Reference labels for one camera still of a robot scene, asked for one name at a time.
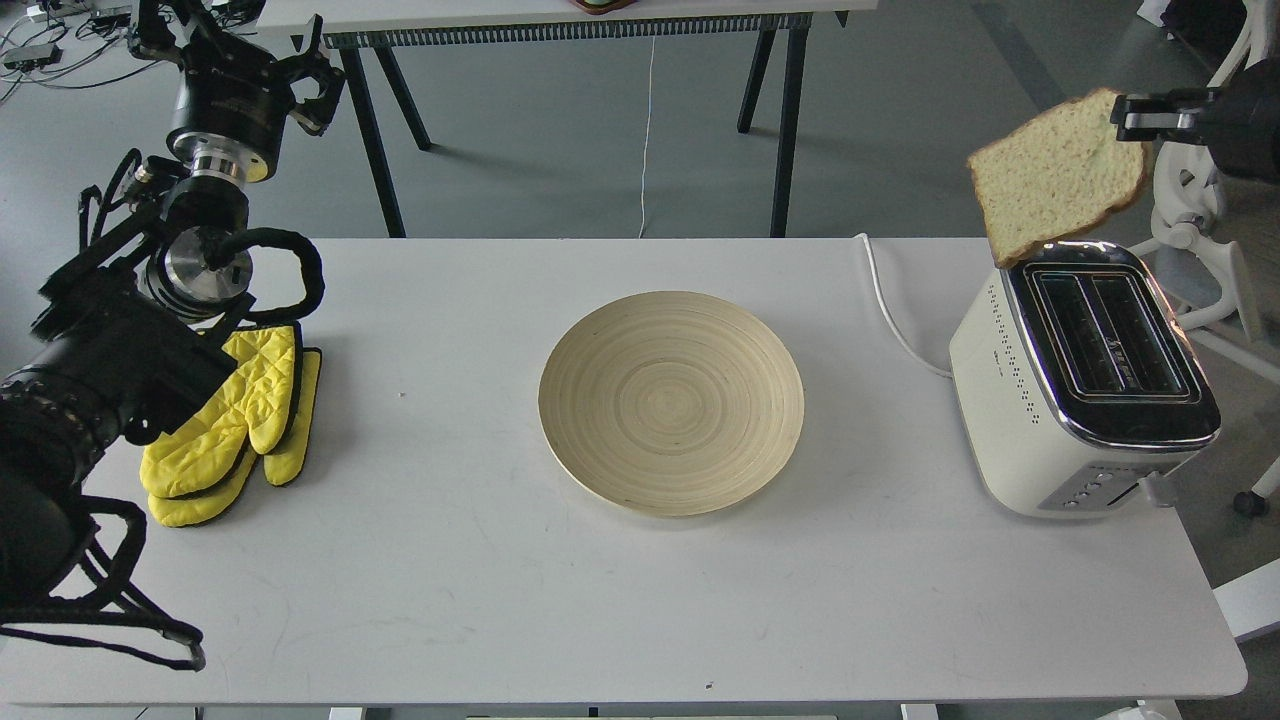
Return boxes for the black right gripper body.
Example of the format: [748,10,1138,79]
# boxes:
[1196,60,1279,183]

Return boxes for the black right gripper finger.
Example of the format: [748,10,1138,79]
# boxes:
[1110,88,1222,143]

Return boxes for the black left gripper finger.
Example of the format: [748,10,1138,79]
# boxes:
[285,15,346,136]

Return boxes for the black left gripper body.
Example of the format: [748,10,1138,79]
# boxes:
[166,31,296,183]

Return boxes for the slice of brown bread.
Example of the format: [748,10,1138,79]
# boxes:
[966,87,1151,269]

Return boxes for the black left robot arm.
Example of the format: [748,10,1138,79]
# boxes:
[3,1,346,671]

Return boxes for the cream white toaster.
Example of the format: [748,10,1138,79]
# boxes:
[948,241,1221,519]

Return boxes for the background table with black legs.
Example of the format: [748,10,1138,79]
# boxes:
[255,1,876,238]

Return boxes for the upper yellow oven mitt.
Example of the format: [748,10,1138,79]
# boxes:
[140,323,302,500]

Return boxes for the yellow oven mitt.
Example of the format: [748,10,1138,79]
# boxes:
[146,346,323,528]
[140,323,302,500]

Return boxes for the lower yellow oven mitt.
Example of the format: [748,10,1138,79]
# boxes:
[146,346,323,528]

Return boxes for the round bamboo plate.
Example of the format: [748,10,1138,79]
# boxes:
[538,291,805,518]

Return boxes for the black cables on floor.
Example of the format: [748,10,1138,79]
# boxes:
[0,0,172,101]

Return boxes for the white toaster power cable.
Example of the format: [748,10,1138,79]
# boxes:
[854,233,954,380]

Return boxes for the thin white hanging cable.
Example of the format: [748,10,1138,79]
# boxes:
[637,35,658,240]

